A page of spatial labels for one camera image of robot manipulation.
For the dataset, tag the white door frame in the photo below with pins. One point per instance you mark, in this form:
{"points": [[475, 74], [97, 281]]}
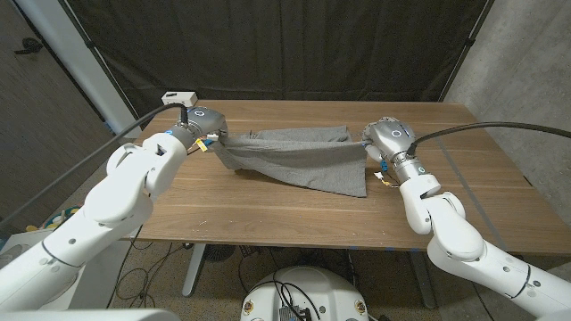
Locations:
{"points": [[89, 67]]}

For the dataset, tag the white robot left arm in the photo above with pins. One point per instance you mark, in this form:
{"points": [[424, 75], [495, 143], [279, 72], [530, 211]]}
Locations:
{"points": [[120, 191]]}

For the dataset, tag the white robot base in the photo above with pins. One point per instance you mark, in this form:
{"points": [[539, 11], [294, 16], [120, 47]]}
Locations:
{"points": [[321, 285]]}

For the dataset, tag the yellow green floor clutter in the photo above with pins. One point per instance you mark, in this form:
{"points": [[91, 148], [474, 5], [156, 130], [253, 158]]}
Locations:
{"points": [[58, 218]]}

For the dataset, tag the black backdrop stand pole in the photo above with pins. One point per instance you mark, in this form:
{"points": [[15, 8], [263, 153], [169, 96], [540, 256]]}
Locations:
{"points": [[89, 43], [468, 42]]}

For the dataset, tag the black round fan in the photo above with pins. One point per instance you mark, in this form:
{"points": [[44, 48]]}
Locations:
{"points": [[219, 252]]}

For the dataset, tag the grey fabric shorts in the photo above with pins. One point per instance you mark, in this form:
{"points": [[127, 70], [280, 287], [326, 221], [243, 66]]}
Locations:
{"points": [[303, 156]]}

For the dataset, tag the black backdrop curtain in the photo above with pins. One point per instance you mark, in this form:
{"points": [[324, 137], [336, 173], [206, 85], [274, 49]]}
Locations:
{"points": [[276, 44]]}

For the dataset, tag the grey table leg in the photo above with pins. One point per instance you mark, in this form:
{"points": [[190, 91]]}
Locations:
{"points": [[421, 281]]}

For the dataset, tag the white table leg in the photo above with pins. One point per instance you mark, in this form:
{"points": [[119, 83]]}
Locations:
{"points": [[194, 272]]}

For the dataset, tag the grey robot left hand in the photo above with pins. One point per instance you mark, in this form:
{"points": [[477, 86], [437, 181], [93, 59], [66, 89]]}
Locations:
{"points": [[203, 122]]}

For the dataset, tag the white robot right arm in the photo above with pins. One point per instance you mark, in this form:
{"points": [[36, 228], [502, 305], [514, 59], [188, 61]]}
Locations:
{"points": [[450, 236]]}

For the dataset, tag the white power strip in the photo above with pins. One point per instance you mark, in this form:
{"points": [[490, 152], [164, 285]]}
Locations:
{"points": [[176, 96]]}

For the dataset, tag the dark wooden door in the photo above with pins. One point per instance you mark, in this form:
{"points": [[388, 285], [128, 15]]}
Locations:
{"points": [[40, 111]]}

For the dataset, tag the grey electronics box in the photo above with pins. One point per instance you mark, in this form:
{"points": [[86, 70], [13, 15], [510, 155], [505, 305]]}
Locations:
{"points": [[292, 313]]}

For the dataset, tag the grey tape outline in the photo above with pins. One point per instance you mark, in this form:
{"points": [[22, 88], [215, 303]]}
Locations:
{"points": [[468, 196]]}

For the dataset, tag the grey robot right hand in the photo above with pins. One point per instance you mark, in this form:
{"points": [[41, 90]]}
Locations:
{"points": [[392, 138]]}

